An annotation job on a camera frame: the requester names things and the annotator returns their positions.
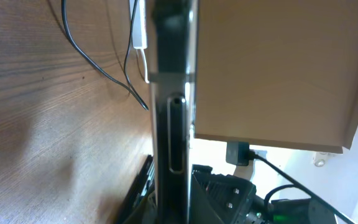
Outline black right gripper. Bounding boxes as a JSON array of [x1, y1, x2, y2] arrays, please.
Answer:
[[191, 165, 256, 224]]

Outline black right camera cable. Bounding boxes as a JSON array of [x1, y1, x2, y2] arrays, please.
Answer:
[[249, 149, 358, 224]]

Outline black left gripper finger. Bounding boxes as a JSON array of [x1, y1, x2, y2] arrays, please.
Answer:
[[115, 155, 155, 224]]

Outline black Galaxy flip phone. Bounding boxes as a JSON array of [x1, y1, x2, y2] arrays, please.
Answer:
[[145, 0, 199, 223]]

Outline black charging cable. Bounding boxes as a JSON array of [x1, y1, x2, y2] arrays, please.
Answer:
[[61, 0, 150, 111]]

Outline white power strip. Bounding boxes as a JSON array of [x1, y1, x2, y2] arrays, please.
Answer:
[[129, 0, 147, 49]]

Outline white power strip cord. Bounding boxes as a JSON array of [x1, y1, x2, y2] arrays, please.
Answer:
[[139, 48, 151, 84]]

